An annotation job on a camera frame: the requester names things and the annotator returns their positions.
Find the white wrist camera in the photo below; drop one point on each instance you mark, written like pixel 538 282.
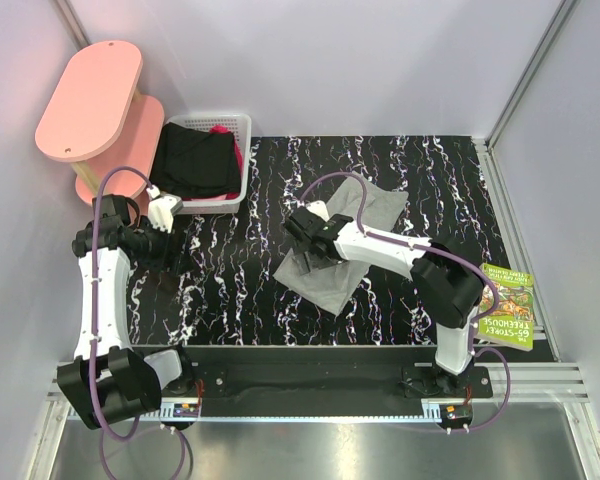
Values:
pixel 162 208
pixel 319 209

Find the pink three tier shelf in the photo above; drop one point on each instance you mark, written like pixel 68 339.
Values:
pixel 97 120

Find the aluminium frame rail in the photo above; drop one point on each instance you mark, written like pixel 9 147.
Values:
pixel 334 419

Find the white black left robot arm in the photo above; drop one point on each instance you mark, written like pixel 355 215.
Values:
pixel 108 382

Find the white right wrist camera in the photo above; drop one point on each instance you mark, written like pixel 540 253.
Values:
pixel 319 209

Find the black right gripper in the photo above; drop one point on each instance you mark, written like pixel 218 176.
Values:
pixel 301 258

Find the green picture book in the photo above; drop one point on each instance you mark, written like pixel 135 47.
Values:
pixel 511 323

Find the white perforated plastic basket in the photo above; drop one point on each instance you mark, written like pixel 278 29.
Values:
pixel 240 126

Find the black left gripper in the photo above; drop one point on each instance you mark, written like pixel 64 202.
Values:
pixel 168 260

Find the grey t shirt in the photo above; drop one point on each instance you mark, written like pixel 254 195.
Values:
pixel 331 288

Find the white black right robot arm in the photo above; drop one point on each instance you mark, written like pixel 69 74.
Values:
pixel 449 287

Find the black t shirt in basket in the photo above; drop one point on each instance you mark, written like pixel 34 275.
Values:
pixel 164 169

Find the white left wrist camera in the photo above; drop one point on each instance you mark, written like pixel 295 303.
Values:
pixel 162 208

